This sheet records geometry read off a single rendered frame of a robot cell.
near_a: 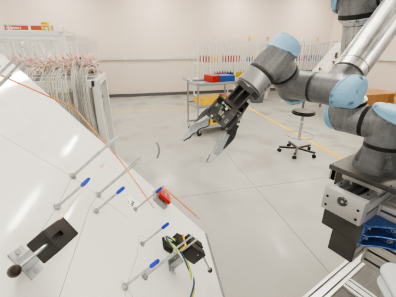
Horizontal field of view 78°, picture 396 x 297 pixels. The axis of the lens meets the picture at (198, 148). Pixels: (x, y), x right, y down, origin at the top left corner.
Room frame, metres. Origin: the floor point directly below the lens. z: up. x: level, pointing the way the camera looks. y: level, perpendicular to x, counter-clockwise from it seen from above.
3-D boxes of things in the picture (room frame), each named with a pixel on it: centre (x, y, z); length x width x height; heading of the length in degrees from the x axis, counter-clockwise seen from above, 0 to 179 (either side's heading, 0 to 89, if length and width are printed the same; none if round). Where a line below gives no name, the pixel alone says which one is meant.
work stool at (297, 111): (3.59, -1.60, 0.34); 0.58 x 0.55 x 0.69; 134
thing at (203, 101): (4.71, -0.22, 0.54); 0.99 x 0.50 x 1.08; 115
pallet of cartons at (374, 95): (6.71, -4.64, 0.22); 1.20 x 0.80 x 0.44; 106
